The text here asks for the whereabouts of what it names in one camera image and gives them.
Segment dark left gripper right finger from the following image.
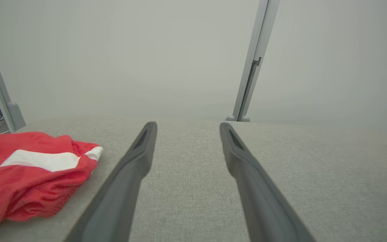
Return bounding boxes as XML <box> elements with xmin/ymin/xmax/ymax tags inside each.
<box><xmin>220</xmin><ymin>122</ymin><xmax>316</xmax><ymax>242</ymax></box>

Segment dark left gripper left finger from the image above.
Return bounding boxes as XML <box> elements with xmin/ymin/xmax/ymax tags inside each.
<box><xmin>64</xmin><ymin>122</ymin><xmax>158</xmax><ymax>242</ymax></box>

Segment red shorts with white stripe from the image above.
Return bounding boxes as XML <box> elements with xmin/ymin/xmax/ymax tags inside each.
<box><xmin>0</xmin><ymin>131</ymin><xmax>103</xmax><ymax>235</ymax></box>

